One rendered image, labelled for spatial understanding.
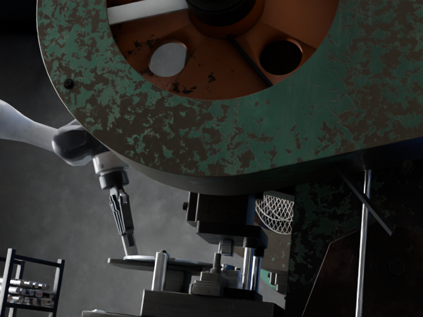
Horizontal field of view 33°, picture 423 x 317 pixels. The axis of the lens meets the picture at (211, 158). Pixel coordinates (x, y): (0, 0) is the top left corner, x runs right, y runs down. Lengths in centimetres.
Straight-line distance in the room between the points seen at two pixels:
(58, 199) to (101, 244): 82
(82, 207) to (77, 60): 763
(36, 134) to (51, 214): 725
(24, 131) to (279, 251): 148
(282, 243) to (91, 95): 180
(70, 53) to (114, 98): 15
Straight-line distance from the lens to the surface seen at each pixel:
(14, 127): 203
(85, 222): 912
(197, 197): 186
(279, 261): 318
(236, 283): 178
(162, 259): 170
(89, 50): 158
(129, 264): 185
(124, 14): 162
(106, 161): 191
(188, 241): 872
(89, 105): 153
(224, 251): 185
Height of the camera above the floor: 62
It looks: 14 degrees up
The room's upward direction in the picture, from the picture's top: 7 degrees clockwise
